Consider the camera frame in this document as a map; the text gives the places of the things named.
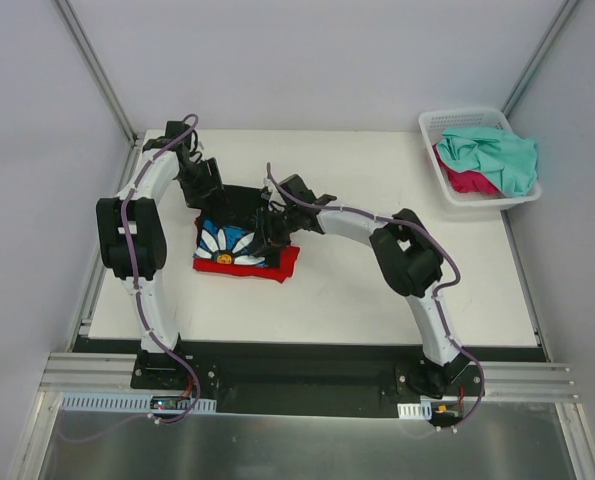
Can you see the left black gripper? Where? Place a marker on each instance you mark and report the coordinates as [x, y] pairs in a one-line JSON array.
[[234, 201]]

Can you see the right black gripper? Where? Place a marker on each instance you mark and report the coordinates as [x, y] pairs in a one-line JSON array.
[[266, 228]]

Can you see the red t-shirt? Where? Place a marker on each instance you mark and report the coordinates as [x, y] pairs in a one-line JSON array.
[[285, 269]]

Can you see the black daisy t-shirt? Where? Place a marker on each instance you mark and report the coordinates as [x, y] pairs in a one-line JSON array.
[[226, 228]]

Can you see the white plastic basket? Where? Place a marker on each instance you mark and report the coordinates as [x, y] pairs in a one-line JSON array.
[[432, 124]]

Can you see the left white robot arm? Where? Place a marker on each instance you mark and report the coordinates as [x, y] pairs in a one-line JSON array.
[[132, 240]]

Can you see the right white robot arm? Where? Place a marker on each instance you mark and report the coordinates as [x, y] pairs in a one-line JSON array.
[[409, 258]]

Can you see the magenta t-shirt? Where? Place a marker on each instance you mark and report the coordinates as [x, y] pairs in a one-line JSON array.
[[470, 182]]

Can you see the teal t-shirt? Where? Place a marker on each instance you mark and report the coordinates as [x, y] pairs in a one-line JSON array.
[[508, 161]]

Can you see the left aluminium frame post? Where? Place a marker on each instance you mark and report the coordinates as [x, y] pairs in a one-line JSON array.
[[84, 46]]

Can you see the aluminium frame post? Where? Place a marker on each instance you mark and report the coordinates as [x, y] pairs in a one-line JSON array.
[[543, 49], [84, 46]]

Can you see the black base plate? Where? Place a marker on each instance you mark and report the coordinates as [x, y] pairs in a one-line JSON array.
[[356, 381]]

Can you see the right white cable duct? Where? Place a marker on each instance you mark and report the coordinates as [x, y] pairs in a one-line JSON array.
[[414, 411]]

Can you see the white cable duct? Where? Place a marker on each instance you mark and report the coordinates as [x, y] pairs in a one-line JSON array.
[[414, 411], [134, 403]]

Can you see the left white cable duct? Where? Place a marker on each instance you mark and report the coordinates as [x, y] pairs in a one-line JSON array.
[[134, 403]]

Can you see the right aluminium frame post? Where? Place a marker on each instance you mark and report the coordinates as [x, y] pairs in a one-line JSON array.
[[543, 49]]

